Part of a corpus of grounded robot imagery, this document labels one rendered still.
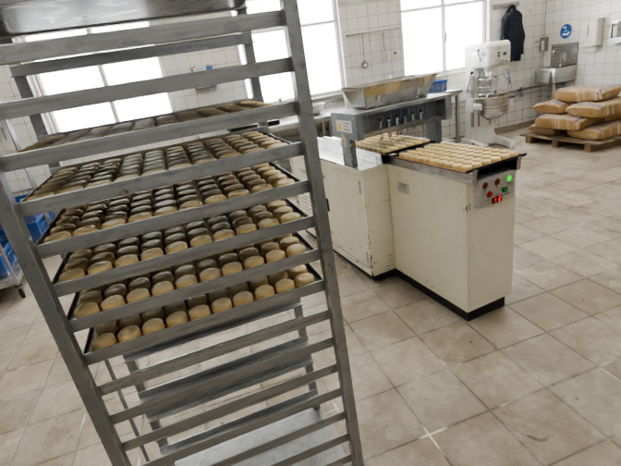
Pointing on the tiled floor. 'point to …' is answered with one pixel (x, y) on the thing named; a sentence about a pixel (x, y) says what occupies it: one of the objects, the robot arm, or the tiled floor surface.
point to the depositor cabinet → (355, 212)
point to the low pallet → (573, 141)
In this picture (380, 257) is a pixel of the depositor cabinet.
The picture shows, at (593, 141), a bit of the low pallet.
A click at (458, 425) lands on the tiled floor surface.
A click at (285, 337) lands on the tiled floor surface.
